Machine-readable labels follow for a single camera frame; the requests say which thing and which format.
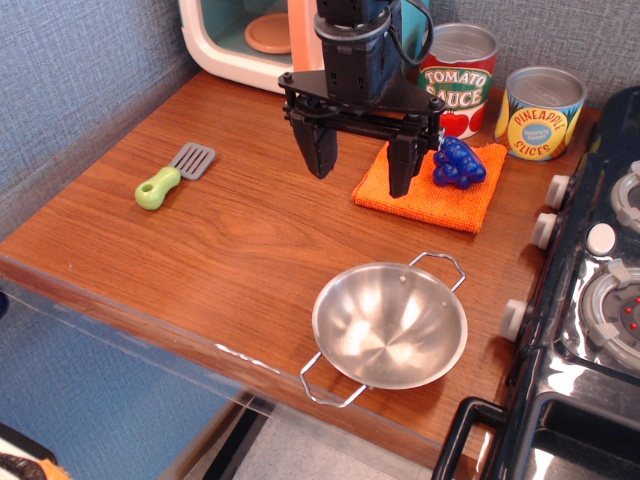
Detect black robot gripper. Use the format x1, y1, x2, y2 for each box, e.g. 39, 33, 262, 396
278, 1, 444, 198

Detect blue toy grape bunch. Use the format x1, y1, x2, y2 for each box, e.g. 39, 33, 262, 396
432, 136, 487, 190

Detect orange microfiber towel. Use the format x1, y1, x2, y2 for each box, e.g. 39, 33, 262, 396
351, 144, 507, 234

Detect tomato sauce toy can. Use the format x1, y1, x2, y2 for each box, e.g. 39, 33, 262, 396
417, 23, 499, 139

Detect orange plate inside microwave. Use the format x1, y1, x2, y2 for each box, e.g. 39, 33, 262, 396
244, 12, 291, 55

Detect toy microwave teal and white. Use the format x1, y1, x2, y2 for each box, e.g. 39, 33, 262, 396
179, 1, 426, 92

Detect pineapple slices toy can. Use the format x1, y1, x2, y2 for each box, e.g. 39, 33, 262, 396
494, 66, 587, 161

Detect black toy stove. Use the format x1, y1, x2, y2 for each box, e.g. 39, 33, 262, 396
433, 87, 639, 479

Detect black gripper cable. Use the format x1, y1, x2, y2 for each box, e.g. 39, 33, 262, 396
387, 0, 435, 68

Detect green handled grey toy spatula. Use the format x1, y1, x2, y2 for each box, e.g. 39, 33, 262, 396
134, 142, 217, 211

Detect stainless steel two-handled bowl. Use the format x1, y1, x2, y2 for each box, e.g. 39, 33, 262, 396
299, 260, 468, 408

